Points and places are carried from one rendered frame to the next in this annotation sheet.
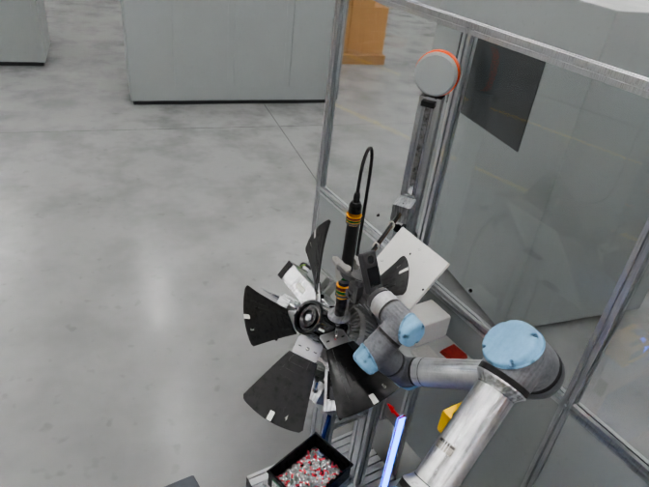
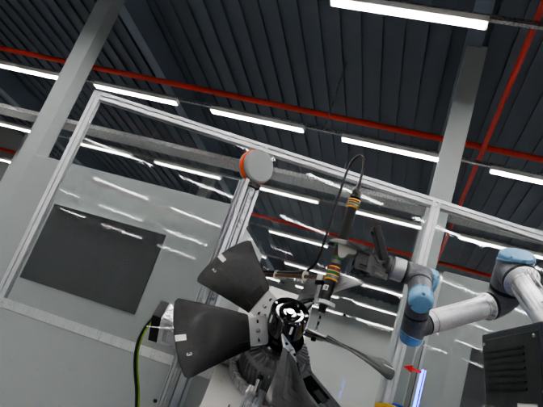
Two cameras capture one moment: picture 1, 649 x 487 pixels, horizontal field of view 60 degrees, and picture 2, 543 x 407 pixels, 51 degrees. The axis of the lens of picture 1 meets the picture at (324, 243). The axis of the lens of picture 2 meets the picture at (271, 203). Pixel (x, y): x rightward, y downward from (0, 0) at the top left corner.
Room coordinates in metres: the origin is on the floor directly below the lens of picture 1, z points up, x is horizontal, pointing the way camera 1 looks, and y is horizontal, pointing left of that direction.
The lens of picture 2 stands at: (0.47, 1.49, 0.97)
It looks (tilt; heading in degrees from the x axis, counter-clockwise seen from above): 18 degrees up; 308
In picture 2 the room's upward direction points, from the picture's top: 19 degrees clockwise
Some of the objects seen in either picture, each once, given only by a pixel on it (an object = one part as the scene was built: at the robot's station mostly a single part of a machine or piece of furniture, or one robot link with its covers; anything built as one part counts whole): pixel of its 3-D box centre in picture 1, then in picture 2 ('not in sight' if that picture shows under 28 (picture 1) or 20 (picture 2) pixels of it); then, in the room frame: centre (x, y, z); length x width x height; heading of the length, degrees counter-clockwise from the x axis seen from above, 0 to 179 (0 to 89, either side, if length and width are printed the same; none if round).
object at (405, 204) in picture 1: (404, 209); not in sight; (1.94, -0.29, 1.37); 0.10 x 0.07 x 0.08; 160
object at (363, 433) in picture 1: (369, 405); not in sight; (1.65, -0.27, 0.58); 0.09 x 0.04 x 1.15; 35
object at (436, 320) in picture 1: (421, 320); not in sight; (1.84, -0.44, 0.92); 0.17 x 0.16 x 0.11; 125
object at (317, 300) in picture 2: (341, 302); (326, 290); (1.36, -0.07, 1.33); 0.09 x 0.07 x 0.10; 159
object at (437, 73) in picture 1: (437, 72); (255, 166); (2.03, -0.32, 1.88); 0.17 x 0.15 x 0.16; 35
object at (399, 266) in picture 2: (385, 304); (396, 269); (1.20, -0.18, 1.47); 0.08 x 0.05 x 0.08; 125
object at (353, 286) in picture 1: (367, 290); (372, 262); (1.26, -0.14, 1.46); 0.12 x 0.08 x 0.09; 35
